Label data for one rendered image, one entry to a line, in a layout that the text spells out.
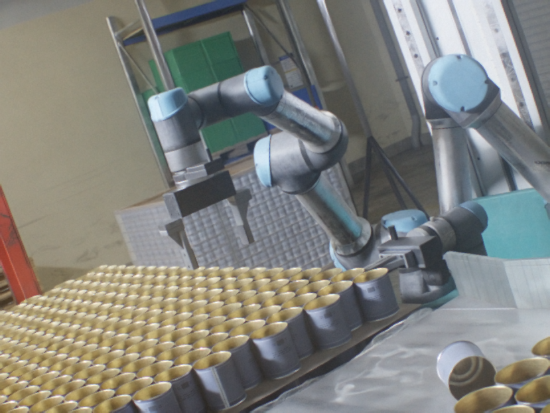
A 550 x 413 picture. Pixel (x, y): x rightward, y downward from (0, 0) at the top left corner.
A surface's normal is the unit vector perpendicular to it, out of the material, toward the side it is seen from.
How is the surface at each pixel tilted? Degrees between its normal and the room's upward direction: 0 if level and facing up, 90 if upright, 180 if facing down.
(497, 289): 90
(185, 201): 92
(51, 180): 90
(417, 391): 0
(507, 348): 0
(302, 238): 88
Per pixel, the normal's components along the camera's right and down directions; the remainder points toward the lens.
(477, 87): -0.07, 0.04
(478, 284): -0.89, 0.36
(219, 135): 0.54, -0.08
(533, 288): -0.77, 0.36
